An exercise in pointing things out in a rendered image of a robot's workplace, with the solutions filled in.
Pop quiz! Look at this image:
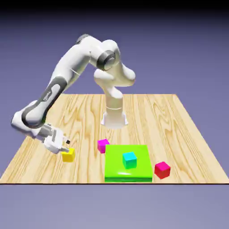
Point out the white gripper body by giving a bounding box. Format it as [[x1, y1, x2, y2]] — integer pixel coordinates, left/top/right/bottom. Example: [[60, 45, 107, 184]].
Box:
[[43, 128, 66, 155]]

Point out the small yellow cube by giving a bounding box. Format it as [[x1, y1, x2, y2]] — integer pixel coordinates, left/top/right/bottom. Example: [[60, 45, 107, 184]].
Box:
[[61, 148, 76, 163]]

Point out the small magenta cube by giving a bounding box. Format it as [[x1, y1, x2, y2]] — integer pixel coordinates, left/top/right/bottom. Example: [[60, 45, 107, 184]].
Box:
[[97, 139, 110, 154]]

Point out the small cyan cube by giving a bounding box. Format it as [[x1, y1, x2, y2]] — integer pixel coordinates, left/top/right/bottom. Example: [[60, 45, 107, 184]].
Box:
[[122, 151, 138, 170]]

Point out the small red cube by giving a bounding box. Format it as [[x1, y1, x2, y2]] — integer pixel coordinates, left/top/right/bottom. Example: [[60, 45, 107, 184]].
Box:
[[154, 161, 171, 180]]

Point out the large green box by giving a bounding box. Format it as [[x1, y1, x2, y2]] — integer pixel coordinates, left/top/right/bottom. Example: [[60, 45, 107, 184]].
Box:
[[104, 144, 153, 183]]

